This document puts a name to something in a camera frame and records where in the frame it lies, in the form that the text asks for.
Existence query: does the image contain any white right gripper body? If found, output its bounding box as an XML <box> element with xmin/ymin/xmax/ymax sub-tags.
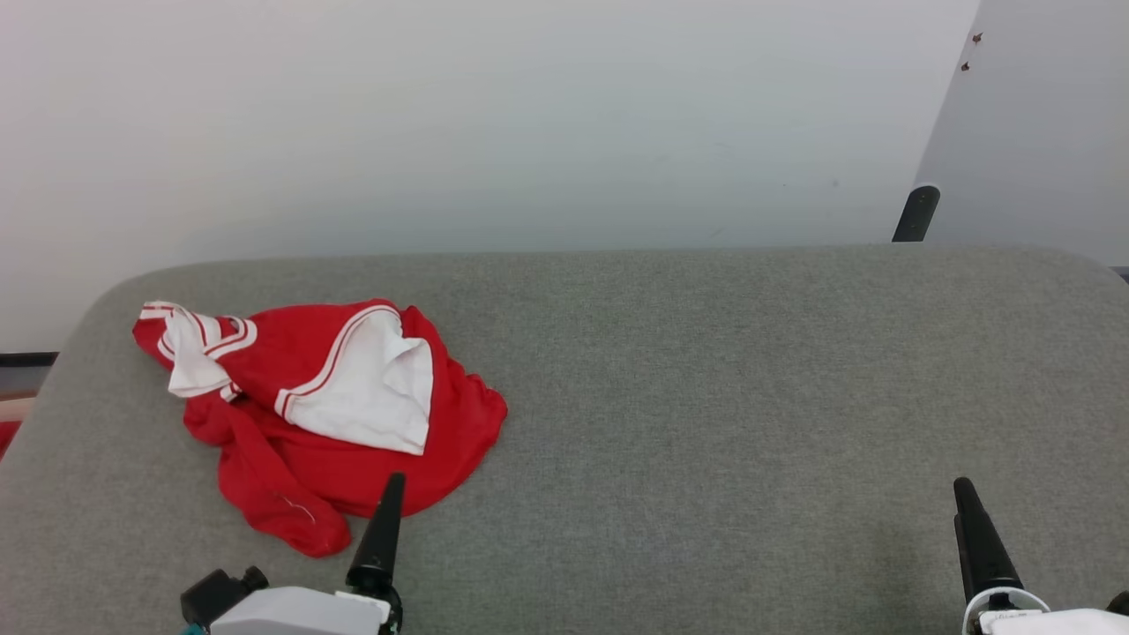
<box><xmin>961</xmin><ymin>586</ymin><xmax>1129</xmax><ymax>635</ymax></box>

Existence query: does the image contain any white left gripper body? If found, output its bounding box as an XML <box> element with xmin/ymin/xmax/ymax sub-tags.
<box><xmin>210</xmin><ymin>586</ymin><xmax>394</xmax><ymax>635</ymax></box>

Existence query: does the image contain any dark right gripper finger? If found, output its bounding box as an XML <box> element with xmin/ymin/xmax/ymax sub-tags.
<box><xmin>954</xmin><ymin>477</ymin><xmax>1024</xmax><ymax>605</ymax></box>

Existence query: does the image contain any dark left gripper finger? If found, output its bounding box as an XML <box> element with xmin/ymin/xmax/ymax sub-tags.
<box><xmin>346</xmin><ymin>473</ymin><xmax>407</xmax><ymax>602</ymax></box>

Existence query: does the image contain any red and white jersey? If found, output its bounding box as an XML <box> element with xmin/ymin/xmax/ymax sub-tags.
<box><xmin>132</xmin><ymin>298</ymin><xmax>509</xmax><ymax>558</ymax></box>

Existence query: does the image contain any light grey door panel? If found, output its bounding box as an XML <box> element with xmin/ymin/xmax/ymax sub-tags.
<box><xmin>913</xmin><ymin>0</ymin><xmax>1129</xmax><ymax>267</ymax></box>

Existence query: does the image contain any black cylindrical post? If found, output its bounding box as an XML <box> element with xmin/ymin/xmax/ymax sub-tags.
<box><xmin>892</xmin><ymin>183</ymin><xmax>941</xmax><ymax>243</ymax></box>

